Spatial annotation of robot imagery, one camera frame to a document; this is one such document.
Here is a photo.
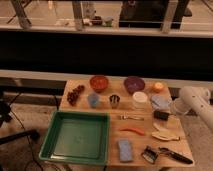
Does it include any small metal cup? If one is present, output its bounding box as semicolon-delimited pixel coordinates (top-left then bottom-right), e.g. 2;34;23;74
109;94;120;109

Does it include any blue plastic cup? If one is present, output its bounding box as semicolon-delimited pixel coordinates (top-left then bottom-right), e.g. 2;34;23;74
87;93;100;108

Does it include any green plastic tray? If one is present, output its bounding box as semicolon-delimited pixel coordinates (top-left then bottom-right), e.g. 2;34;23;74
39;111;110;166

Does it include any white paper cup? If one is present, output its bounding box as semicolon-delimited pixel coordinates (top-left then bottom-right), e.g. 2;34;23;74
132;92;148;109

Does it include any black binder clip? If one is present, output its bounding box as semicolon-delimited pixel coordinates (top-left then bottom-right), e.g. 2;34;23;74
141;146;158;164

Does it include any blue folded cloth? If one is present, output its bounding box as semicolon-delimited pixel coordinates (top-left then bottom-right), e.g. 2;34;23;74
150;95;170;110

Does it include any black handled peeler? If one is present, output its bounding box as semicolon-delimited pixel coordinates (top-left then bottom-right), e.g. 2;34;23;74
158;147;193;164

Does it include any orange bowl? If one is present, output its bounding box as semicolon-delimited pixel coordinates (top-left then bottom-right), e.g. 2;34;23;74
89;75;109;93

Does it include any purple bowl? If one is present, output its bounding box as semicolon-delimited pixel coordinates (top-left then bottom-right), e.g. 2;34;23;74
124;76;145;94

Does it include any bunch of red grapes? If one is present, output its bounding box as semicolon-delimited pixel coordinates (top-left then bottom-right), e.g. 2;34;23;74
67;85;85;106

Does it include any black tripod stand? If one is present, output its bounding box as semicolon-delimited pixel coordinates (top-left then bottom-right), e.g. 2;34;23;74
0;96;40;145

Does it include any blue sponge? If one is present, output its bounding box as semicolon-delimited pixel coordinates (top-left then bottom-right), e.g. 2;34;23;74
118;139;133;162

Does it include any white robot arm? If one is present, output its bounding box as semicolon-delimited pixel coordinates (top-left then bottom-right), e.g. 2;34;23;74
150;86;213;132

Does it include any orange fruit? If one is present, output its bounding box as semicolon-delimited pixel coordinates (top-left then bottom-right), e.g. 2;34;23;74
153;82;164;93

